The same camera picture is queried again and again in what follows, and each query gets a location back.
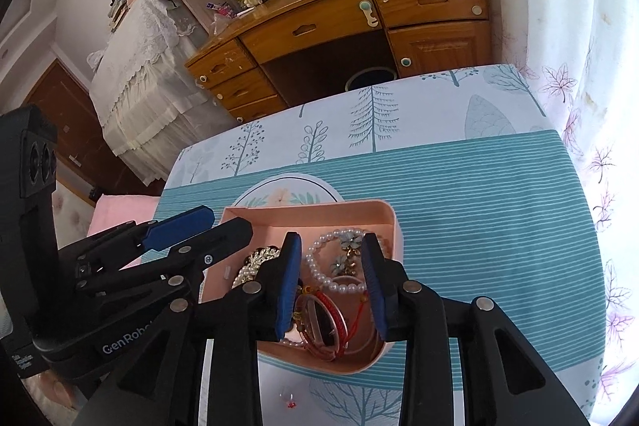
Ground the dark round trash bin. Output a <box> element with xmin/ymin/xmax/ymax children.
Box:
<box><xmin>344</xmin><ymin>67</ymin><xmax>397</xmax><ymax>92</ymax></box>

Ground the gold brooch ornament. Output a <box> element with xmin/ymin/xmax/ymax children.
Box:
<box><xmin>232</xmin><ymin>246</ymin><xmax>280</xmax><ymax>289</ymax></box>

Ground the white drawer safety latch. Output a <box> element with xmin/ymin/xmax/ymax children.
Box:
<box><xmin>360</xmin><ymin>1</ymin><xmax>380</xmax><ymax>29</ymax></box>

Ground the pearl bracelet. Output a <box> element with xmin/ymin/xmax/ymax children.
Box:
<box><xmin>307</xmin><ymin>229</ymin><xmax>370</xmax><ymax>297</ymax></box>

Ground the wooden desk with drawers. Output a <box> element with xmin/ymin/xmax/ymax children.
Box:
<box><xmin>185</xmin><ymin>0</ymin><xmax>492</xmax><ymax>125</ymax></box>

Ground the pink storage box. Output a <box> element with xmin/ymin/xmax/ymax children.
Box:
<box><xmin>200</xmin><ymin>200</ymin><xmax>403</xmax><ymax>377</ymax></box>

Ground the white lace-covered cabinet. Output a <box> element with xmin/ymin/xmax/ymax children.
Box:
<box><xmin>89</xmin><ymin>0</ymin><xmax>235</xmax><ymax>184</ymax></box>

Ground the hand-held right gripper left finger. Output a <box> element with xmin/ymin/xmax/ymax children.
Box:
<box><xmin>85</xmin><ymin>232</ymin><xmax>303</xmax><ymax>426</ymax></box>

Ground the pink blanket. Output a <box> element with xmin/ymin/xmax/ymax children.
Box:
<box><xmin>95</xmin><ymin>194</ymin><xmax>161</xmax><ymax>269</ymax></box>

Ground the pile of books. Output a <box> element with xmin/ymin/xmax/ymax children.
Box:
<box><xmin>107</xmin><ymin>0</ymin><xmax>151</xmax><ymax>30</ymax></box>

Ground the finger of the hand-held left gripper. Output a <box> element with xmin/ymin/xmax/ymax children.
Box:
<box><xmin>75</xmin><ymin>216</ymin><xmax>254</xmax><ymax>303</ymax></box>
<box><xmin>57</xmin><ymin>205</ymin><xmax>216</xmax><ymax>278</ymax></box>

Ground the white floral curtain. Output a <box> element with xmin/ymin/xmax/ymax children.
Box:
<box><xmin>479</xmin><ymin>0</ymin><xmax>639</xmax><ymax>412</ymax></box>

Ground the brown wooden door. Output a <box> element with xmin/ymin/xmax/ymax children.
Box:
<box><xmin>22</xmin><ymin>59</ymin><xmax>151</xmax><ymax>197</ymax></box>

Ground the red string bracelet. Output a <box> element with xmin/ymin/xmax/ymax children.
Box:
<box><xmin>294</xmin><ymin>289</ymin><xmax>373</xmax><ymax>352</ymax></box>

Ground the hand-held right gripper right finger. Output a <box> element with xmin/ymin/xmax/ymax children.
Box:
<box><xmin>360</xmin><ymin>234</ymin><xmax>590</xmax><ymax>426</ymax></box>

